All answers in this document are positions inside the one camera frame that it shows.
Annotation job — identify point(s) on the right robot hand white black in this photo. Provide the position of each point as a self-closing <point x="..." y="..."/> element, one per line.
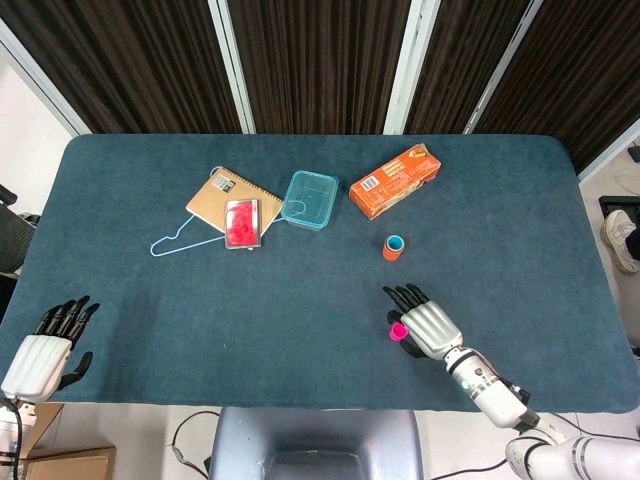
<point x="430" y="330"/>

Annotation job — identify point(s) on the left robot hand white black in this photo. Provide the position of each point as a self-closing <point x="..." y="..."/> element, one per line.
<point x="35" y="367"/>

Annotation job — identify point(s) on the pink plastic cup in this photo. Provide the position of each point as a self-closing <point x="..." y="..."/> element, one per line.
<point x="397" y="332"/>

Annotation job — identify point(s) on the light blue plastic cup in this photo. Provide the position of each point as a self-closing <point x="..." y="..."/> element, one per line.
<point x="395" y="243"/>

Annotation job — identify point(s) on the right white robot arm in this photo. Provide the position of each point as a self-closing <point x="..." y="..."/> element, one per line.
<point x="490" y="390"/>

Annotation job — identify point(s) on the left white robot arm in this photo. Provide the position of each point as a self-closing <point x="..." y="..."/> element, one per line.
<point x="6" y="430"/>

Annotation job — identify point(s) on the brown cardboard box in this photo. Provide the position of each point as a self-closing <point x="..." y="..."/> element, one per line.
<point x="45" y="425"/>
<point x="75" y="465"/>

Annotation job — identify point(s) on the orange plastic cup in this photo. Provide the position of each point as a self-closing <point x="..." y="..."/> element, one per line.
<point x="392" y="256"/>

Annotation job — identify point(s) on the black office chair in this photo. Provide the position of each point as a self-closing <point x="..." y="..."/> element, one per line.
<point x="15" y="235"/>

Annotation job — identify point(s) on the orange cardboard box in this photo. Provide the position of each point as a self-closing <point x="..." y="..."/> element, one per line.
<point x="395" y="182"/>

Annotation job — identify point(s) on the grey robot torso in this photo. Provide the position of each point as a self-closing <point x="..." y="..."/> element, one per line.
<point x="310" y="430"/>

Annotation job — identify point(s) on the teal tablecloth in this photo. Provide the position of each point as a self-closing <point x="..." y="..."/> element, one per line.
<point x="200" y="325"/>

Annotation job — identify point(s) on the clear container teal rim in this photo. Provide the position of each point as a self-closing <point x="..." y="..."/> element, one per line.
<point x="310" y="200"/>

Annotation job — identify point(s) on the white sneaker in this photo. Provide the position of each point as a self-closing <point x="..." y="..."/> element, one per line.
<point x="620" y="240"/>

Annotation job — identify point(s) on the red flat case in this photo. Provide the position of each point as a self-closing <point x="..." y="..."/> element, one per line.
<point x="242" y="222"/>

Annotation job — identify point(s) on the black equipment base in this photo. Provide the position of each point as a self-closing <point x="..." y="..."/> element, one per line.
<point x="617" y="202"/>

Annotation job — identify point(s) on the kraft spiral notebook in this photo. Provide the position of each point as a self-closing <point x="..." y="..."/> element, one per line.
<point x="210" y="200"/>

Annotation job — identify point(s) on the dark brown curtain panel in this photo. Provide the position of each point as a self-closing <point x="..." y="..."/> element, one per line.
<point x="575" y="60"/>
<point x="460" y="50"/>
<point x="320" y="60"/>
<point x="125" y="60"/>

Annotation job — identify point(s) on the white frame post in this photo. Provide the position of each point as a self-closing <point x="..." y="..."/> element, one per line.
<point x="501" y="65"/>
<point x="45" y="87"/>
<point x="607" y="149"/>
<point x="231" y="65"/>
<point x="411" y="65"/>

